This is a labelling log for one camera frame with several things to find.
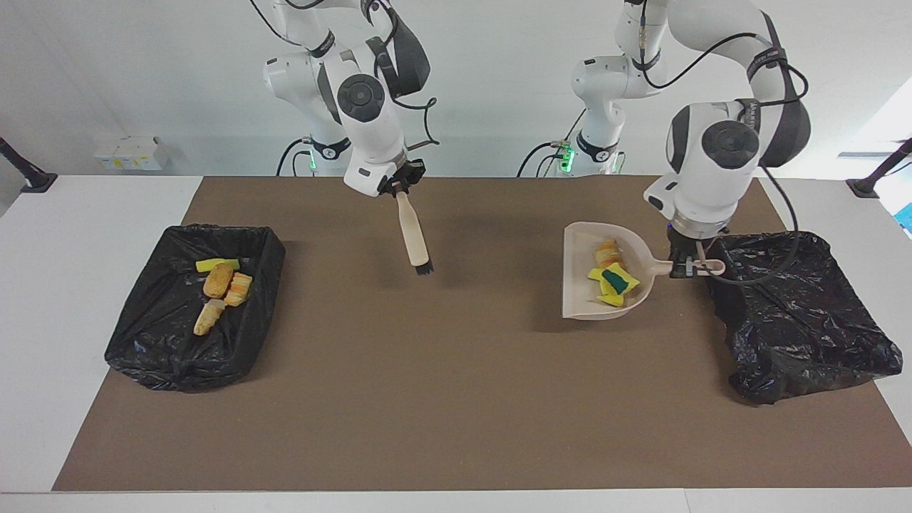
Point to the black clamp stand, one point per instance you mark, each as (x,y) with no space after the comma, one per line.
(866,187)
(37,182)

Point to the black bag lined bin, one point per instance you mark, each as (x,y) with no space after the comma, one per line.
(164,342)
(798,335)

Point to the pale flaky pastry piece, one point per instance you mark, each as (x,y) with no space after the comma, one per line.
(239,289)
(206,319)

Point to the beige plastic dustpan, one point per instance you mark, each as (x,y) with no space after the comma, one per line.
(581,278)

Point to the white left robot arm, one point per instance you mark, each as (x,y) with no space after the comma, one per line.
(719,164)

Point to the brown bread bun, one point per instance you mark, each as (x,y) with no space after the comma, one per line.
(218,280)

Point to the notched yellow sponge piece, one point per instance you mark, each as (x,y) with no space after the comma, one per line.
(611,300)

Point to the brown table mat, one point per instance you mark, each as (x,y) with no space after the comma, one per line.
(427,427)

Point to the beige hand brush black bristles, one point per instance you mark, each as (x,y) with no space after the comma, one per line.
(415,235)

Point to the orange striped croissant piece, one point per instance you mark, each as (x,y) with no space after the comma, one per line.
(608,253)

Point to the white cardboard boxes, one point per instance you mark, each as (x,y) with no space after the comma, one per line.
(132,153)

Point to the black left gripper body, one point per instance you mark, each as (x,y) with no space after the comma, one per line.
(687,246)

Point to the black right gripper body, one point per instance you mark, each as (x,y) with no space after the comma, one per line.
(407,174)

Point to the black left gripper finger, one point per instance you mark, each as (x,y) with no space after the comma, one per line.
(677,268)
(696,266)

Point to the blue object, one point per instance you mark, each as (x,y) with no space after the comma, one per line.
(906,217)

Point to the small yellow sponge piece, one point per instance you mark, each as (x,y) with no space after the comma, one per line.
(618,280)

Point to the yellow sponge piece green backing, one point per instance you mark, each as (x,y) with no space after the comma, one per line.
(212,265)

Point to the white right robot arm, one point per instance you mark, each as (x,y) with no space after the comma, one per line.
(367,121)

